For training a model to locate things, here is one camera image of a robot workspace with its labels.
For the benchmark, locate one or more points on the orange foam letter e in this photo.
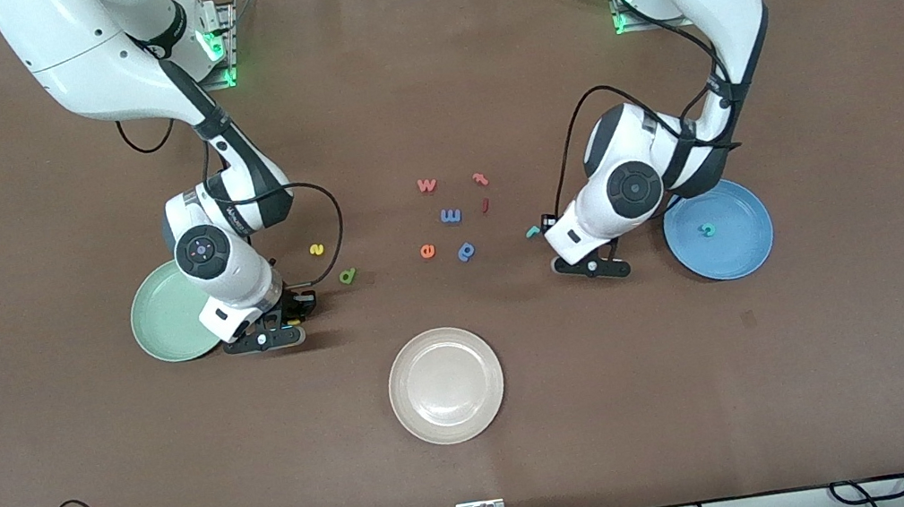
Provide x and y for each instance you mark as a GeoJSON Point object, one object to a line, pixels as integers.
{"type": "Point", "coordinates": [427, 251]}

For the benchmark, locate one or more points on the teal foam letter c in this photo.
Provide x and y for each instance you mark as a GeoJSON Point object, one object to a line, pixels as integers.
{"type": "Point", "coordinates": [709, 230]}

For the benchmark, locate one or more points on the white plate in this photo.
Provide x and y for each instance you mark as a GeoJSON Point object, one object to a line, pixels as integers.
{"type": "Point", "coordinates": [446, 386]}

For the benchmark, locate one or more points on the green plate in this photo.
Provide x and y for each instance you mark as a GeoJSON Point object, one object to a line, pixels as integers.
{"type": "Point", "coordinates": [158, 318]}

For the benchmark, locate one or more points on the blue foam letter p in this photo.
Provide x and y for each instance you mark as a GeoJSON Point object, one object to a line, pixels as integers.
{"type": "Point", "coordinates": [465, 254]}

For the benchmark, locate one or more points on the green foam letter p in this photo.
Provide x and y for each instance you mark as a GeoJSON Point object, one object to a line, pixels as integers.
{"type": "Point", "coordinates": [345, 278]}

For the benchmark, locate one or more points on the teal foam letter r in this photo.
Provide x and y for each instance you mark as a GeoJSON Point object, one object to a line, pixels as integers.
{"type": "Point", "coordinates": [531, 233]}

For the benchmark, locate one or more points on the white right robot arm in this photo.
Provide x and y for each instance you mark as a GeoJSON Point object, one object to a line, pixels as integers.
{"type": "Point", "coordinates": [74, 41]}

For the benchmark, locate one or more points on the blue plate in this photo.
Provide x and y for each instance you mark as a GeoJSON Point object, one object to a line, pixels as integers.
{"type": "Point", "coordinates": [733, 250]}

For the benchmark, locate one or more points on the blue foam letter m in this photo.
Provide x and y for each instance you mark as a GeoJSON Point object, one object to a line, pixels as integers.
{"type": "Point", "coordinates": [451, 216]}

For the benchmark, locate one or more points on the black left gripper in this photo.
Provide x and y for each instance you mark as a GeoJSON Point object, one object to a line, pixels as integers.
{"type": "Point", "coordinates": [549, 223]}

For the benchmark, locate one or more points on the red foam letter t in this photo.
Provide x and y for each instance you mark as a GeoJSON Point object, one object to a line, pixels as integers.
{"type": "Point", "coordinates": [480, 179]}

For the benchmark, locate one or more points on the red foam letter w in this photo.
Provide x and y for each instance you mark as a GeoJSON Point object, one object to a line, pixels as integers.
{"type": "Point", "coordinates": [427, 186]}

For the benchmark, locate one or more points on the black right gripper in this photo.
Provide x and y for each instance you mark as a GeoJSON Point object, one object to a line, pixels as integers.
{"type": "Point", "coordinates": [298, 300]}

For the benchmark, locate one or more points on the yellow foam letter s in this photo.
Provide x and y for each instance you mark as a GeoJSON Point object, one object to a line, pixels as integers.
{"type": "Point", "coordinates": [316, 249]}

